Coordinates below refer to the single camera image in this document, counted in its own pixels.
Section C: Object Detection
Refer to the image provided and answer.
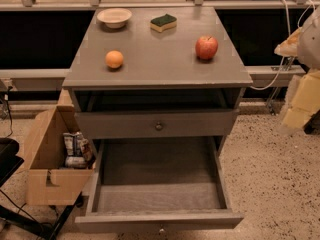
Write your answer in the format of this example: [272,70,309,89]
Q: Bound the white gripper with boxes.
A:
[274,6,320,134]

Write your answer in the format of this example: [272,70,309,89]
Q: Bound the red apple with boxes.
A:
[195,35,218,60]

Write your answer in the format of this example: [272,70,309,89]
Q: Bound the grey drawer cabinet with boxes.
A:
[62,6,254,152]

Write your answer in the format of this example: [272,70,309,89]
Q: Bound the open grey lower drawer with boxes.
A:
[75,137,244,234]

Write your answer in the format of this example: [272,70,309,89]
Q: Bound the closed grey drawer with knob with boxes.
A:
[75,109,238,139]

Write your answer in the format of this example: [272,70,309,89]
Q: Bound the green yellow sponge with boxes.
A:
[150,14,177,33]

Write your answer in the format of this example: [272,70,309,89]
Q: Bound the orange fruit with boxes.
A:
[105,50,124,69]

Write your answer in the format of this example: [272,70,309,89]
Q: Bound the white bowl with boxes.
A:
[97,8,132,29]

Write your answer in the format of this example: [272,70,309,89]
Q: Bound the snack packets in box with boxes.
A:
[63,132,93,169]

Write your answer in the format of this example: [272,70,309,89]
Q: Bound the cardboard box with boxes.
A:
[24,105,93,205]

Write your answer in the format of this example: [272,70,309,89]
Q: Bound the black stand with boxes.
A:
[0,138,83,240]

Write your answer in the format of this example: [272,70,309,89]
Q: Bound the white cable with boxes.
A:
[249,0,316,92]

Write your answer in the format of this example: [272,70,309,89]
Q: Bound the metal railing frame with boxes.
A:
[1,0,319,88]

